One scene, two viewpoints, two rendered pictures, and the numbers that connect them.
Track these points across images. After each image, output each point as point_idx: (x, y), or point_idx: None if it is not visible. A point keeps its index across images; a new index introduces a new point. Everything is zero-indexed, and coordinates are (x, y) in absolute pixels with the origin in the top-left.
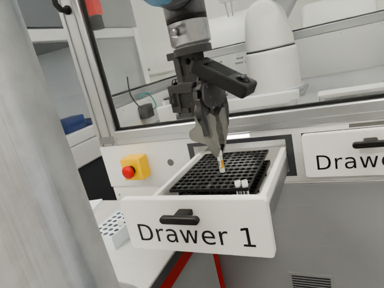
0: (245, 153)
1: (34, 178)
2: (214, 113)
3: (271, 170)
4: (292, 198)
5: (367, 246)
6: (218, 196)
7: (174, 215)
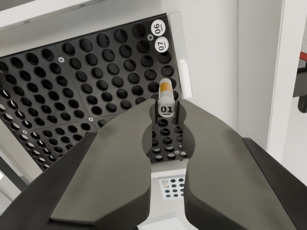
0: (8, 110)
1: None
2: (137, 222)
3: (52, 11)
4: None
5: None
6: (293, 24)
7: (306, 93)
